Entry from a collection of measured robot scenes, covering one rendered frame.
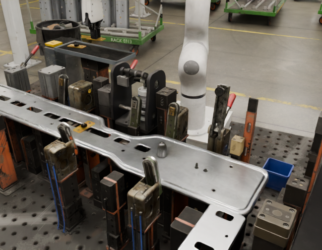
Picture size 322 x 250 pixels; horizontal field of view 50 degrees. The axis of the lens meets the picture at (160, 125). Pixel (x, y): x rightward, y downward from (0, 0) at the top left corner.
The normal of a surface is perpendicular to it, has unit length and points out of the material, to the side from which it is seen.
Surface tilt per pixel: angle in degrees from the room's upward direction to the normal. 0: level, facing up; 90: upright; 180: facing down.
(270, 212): 0
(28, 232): 0
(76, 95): 90
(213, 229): 0
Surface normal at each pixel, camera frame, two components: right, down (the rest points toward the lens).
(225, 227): 0.00, -0.87
